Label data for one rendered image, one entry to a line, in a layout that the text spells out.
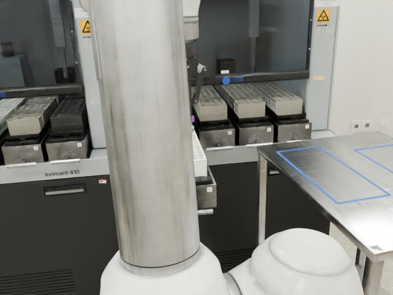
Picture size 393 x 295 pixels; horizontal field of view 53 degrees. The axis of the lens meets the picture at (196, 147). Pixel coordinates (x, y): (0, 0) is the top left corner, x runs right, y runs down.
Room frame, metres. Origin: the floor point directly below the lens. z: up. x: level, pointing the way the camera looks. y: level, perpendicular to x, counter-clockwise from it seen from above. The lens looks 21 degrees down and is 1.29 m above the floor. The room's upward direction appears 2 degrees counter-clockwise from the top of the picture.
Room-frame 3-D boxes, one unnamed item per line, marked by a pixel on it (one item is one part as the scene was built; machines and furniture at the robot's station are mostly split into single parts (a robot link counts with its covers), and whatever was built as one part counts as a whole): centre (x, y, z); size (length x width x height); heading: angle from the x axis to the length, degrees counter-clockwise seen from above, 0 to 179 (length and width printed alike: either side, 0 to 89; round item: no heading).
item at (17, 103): (1.80, 0.83, 0.83); 0.30 x 0.10 x 0.06; 7
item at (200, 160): (1.14, 0.04, 0.83); 0.30 x 0.10 x 0.06; 7
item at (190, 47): (1.04, 0.03, 1.13); 0.08 x 0.07 x 0.09; 97
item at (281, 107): (1.54, -0.37, 0.85); 0.12 x 0.02 x 0.06; 96
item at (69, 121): (1.43, 0.48, 0.85); 0.12 x 0.02 x 0.06; 97
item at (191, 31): (1.04, 0.03, 1.21); 0.09 x 0.09 x 0.06
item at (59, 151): (1.66, 0.51, 0.78); 0.73 x 0.14 x 0.09; 7
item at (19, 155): (1.64, 0.66, 0.78); 0.73 x 0.14 x 0.09; 7
